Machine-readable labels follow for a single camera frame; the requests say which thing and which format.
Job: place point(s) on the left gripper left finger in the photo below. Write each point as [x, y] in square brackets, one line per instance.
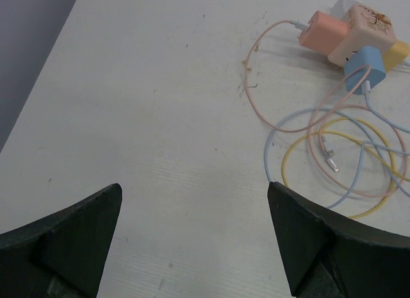
[64, 253]

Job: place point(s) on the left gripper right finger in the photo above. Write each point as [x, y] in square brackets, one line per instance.
[326, 254]

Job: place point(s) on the light blue charger plug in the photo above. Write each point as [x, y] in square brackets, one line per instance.
[368, 60]

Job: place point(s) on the yellow charger plug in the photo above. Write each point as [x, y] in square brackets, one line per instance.
[395, 55]

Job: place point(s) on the orange-pink charger plug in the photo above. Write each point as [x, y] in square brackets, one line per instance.
[324, 33]

